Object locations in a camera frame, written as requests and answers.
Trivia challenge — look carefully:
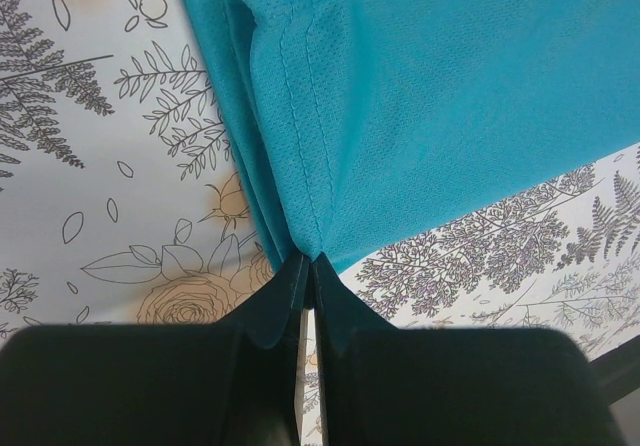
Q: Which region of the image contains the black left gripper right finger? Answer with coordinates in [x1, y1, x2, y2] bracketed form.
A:
[311, 256, 624, 445]

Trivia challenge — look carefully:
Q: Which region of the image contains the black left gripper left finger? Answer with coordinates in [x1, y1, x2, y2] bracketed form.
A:
[1, 254, 309, 445]

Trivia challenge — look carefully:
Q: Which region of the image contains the teal t shirt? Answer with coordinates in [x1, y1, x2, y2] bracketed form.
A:
[183, 0, 639, 271]

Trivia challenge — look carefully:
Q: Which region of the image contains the floral patterned table mat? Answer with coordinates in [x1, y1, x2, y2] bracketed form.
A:
[0, 0, 640, 446]

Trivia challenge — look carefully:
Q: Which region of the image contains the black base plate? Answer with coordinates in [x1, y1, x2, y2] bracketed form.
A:
[590, 336, 640, 405]

